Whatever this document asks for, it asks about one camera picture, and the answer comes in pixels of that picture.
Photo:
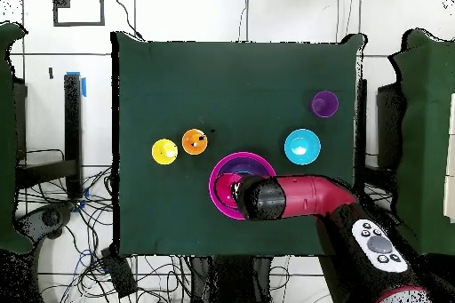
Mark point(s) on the purple bowl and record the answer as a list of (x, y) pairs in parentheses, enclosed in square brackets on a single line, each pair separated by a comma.
[(245, 164)]

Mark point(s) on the large pink bowl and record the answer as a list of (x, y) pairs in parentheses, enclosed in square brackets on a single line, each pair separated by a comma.
[(213, 171)]

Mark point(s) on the small red-pink bowl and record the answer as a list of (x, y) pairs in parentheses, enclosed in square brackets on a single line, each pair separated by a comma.
[(224, 189)]

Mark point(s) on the orange cup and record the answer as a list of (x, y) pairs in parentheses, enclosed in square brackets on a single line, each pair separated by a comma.
[(190, 137)]

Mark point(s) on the cyan bowl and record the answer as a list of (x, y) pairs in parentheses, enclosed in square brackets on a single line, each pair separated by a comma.
[(302, 143)]

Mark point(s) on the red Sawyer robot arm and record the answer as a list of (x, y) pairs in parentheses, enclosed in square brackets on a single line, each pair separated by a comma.
[(312, 194)]

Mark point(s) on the yellow cup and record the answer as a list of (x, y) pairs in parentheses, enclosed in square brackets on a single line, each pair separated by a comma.
[(160, 147)]

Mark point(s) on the purple cup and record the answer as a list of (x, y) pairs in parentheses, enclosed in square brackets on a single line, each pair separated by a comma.
[(325, 104)]

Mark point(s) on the black stand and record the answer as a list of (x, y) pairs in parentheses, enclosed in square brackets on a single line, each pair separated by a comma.
[(73, 121), (362, 121)]

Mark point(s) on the blue tape piece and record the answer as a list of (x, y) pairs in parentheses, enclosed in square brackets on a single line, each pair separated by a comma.
[(83, 87)]

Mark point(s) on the black box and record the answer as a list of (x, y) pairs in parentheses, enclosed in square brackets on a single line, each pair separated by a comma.
[(121, 274)]

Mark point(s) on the grey chair base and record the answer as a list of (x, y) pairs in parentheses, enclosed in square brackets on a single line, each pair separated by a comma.
[(49, 217)]

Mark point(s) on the dark green side tablecloth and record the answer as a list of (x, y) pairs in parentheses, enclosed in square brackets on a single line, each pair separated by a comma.
[(7, 139), (426, 139)]

